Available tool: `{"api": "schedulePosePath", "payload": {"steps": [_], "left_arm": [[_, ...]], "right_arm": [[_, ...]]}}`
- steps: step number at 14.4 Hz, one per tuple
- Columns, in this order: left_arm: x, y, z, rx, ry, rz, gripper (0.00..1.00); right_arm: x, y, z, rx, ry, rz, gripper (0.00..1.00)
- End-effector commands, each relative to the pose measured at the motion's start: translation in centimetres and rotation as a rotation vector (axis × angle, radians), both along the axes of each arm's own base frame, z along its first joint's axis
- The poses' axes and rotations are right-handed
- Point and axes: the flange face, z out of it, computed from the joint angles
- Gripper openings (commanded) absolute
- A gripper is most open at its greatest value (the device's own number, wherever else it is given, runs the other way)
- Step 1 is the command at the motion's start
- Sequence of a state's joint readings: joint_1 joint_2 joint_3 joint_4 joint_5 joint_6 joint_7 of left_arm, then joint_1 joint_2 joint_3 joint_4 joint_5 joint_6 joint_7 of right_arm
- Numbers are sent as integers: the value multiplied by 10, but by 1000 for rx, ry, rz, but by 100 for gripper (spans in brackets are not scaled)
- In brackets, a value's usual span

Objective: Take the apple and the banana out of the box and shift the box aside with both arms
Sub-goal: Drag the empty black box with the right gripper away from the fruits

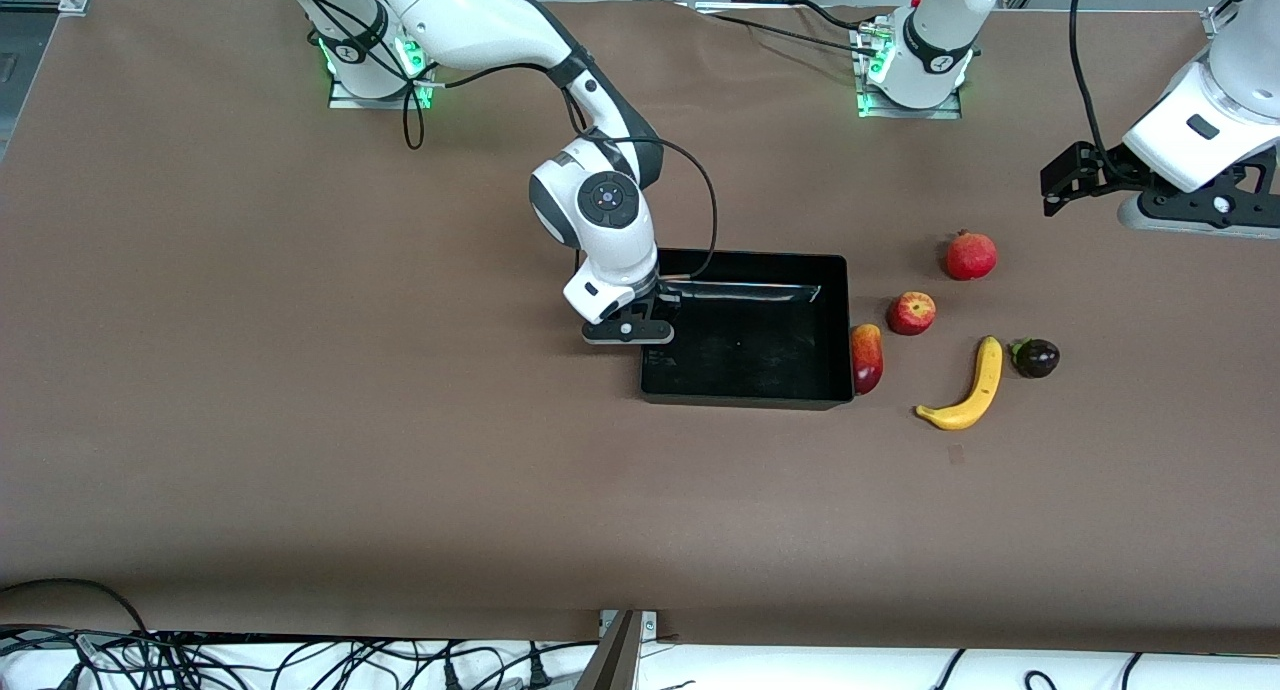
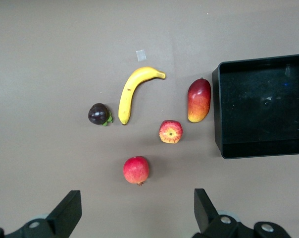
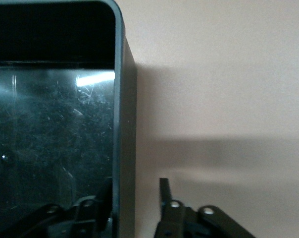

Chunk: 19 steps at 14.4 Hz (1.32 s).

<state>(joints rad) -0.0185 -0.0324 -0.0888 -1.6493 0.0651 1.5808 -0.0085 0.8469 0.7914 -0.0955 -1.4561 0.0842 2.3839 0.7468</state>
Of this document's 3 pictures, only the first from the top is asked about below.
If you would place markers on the black rectangular tray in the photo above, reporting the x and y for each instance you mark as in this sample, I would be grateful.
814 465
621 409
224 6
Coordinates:
760 355

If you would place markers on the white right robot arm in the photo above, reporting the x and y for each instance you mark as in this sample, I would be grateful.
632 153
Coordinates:
470 20

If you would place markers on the red yellow mango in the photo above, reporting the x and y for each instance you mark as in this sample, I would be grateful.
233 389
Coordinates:
868 355

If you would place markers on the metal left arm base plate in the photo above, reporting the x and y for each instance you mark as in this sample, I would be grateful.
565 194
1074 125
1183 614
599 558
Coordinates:
940 113

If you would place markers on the yellow banana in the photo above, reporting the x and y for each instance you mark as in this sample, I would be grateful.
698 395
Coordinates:
988 375

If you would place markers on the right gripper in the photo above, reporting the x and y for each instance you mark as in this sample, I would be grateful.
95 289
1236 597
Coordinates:
667 292

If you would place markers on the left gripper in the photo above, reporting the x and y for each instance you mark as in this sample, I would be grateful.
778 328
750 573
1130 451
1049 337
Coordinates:
1103 166

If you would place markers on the brown paper table cover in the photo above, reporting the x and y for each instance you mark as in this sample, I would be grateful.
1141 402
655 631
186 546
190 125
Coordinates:
400 450

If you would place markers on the small red apple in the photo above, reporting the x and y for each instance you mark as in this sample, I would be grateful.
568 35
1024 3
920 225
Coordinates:
912 314

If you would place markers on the red pomegranate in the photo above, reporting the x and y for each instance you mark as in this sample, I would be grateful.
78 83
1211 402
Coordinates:
971 257

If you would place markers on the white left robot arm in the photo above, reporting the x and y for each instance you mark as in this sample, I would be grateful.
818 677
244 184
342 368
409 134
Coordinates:
935 40

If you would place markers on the metal table edge bracket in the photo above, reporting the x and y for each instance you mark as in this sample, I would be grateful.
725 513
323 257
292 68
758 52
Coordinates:
625 645

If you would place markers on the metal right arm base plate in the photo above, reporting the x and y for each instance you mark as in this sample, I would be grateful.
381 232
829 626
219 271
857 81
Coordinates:
345 98

